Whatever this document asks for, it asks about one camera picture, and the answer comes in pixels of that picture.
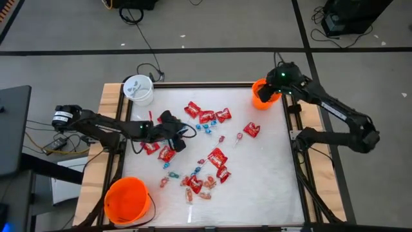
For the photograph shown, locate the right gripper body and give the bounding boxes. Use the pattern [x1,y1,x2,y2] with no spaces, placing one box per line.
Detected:
[257,62,305,103]

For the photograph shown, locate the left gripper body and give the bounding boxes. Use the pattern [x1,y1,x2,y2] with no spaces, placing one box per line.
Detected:
[151,110,187,153]

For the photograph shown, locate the red lollipop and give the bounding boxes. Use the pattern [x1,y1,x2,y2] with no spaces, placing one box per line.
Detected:
[211,135,226,153]

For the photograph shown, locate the orange jack-o-lantern bucket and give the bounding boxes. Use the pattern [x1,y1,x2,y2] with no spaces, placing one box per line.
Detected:
[251,78,283,111]

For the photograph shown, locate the white skull bucket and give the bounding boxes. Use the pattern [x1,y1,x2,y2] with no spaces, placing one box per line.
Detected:
[123,74,155,106]

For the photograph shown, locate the light wooden side board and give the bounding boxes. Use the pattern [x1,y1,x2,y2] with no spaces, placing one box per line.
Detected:
[73,82,125,226]
[291,81,348,223]

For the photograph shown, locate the black equipment case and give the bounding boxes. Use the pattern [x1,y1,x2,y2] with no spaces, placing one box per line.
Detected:
[321,0,394,37]

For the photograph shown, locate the black power adapter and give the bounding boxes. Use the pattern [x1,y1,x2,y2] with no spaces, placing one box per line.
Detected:
[42,137,69,156]

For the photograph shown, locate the white box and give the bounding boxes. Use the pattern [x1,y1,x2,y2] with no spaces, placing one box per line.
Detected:
[51,157,89,206]

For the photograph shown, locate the black stand beam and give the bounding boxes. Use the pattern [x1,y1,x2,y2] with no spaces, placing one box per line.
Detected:
[19,153,84,185]

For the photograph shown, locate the black floor equipment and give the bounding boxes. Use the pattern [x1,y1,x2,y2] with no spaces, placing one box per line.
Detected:
[111,0,160,10]

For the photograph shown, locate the grey flat panel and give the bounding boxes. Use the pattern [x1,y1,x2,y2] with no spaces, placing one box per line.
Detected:
[0,84,32,177]

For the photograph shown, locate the grey cabinet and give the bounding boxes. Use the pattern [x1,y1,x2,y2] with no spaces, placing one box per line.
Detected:
[0,169,54,232]

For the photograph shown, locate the black device with light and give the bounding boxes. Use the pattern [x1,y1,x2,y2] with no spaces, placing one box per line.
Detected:
[0,202,14,232]

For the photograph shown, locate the orange black striped strip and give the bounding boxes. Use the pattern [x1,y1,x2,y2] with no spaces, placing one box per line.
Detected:
[0,0,16,23]

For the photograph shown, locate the black tangled floor cables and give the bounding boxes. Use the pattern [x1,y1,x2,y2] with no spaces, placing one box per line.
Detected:
[310,5,374,49]

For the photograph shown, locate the plain orange bucket black handle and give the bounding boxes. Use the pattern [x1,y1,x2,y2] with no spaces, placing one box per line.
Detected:
[103,176,157,228]

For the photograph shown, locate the black floor cable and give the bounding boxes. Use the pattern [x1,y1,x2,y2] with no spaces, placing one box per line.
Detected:
[118,5,166,83]

